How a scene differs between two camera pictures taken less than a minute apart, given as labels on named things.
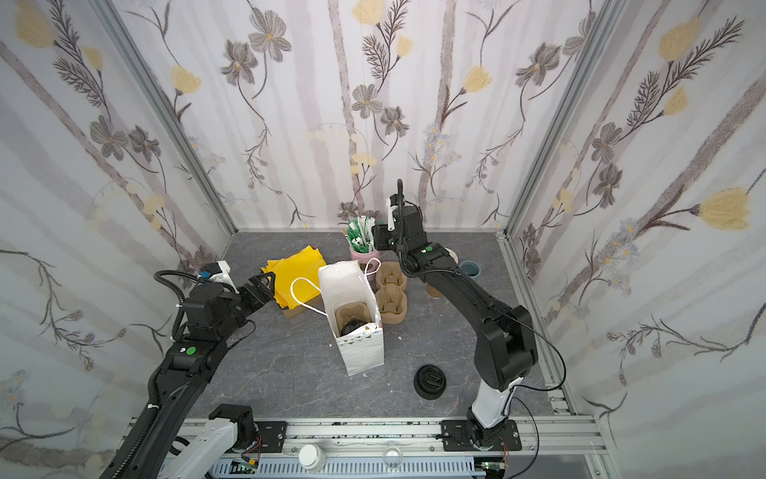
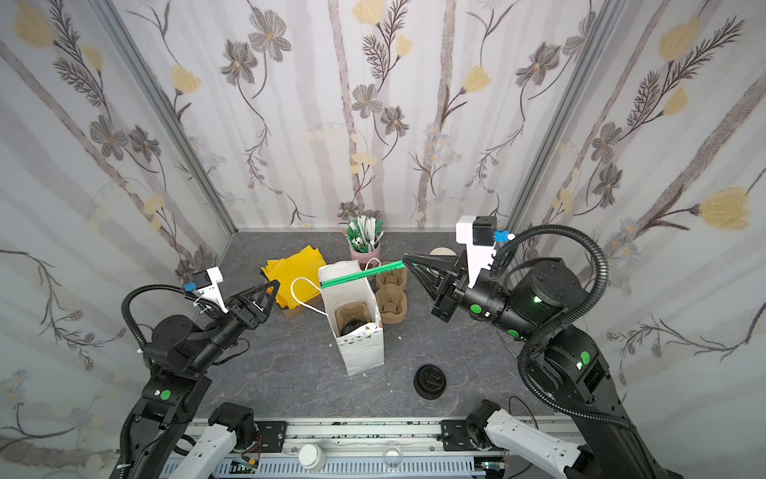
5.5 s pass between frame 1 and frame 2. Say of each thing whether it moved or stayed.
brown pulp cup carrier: stayed
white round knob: stayed
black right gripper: moved
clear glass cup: stayed
